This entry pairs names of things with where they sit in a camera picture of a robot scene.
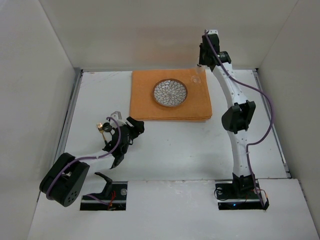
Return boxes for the clear wine glass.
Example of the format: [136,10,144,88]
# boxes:
[190,63,204,84]

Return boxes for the black spoon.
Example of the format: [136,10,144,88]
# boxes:
[101,122,113,142]

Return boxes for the floral patterned ceramic plate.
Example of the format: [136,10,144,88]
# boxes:
[152,78,188,108]

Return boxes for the orange cloth napkin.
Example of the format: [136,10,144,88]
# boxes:
[129,68,213,122]

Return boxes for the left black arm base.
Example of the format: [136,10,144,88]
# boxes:
[79,172,128,211]

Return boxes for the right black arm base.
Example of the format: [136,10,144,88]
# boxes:
[214,175,270,211]

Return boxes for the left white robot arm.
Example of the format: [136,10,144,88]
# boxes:
[39,116,145,207]

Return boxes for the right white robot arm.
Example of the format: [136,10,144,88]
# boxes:
[199,30,256,196]

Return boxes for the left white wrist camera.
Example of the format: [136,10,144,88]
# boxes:
[106,111,125,128]

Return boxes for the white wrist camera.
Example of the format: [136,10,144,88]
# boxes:
[106,111,125,128]
[205,29,219,36]

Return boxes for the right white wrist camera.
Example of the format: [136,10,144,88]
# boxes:
[205,29,219,36]

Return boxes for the gold fork dark handle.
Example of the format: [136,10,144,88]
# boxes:
[96,122,108,145]

